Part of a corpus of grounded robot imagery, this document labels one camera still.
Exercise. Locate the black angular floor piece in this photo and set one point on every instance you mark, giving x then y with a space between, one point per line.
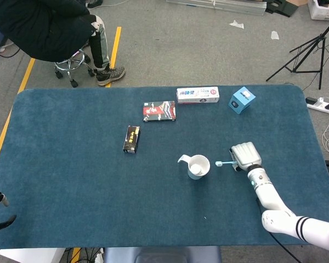
279 6

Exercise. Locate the blue speaker box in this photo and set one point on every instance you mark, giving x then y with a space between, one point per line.
241 101

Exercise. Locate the white plastic crate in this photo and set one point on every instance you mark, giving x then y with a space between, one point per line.
322 11

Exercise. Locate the aluminium profile platform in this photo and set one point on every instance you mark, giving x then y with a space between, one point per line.
222 6

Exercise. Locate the red black flat box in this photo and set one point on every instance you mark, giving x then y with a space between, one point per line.
159 111

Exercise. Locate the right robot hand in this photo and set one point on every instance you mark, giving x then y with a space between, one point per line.
246 156

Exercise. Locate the black tripod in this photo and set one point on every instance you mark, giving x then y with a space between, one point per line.
322 38

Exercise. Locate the white power strip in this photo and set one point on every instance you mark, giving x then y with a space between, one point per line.
320 105

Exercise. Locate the white toothpaste carton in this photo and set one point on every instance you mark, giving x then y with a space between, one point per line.
197 95

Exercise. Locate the person in black jacket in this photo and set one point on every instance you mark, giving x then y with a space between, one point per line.
38 27

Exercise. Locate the light blue toothbrush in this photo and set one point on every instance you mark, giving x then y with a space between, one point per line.
224 163

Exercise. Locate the blue table mat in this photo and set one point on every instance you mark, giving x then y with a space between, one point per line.
71 178

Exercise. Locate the black purple small box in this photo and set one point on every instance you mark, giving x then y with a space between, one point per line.
131 139

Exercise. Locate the white paper scrap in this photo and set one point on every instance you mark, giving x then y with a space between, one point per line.
275 35
237 24

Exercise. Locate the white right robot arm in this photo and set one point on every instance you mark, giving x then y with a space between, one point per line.
266 191

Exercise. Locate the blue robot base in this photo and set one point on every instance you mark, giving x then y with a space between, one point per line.
161 254

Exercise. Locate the black swivel stool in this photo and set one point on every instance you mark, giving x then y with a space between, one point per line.
71 64

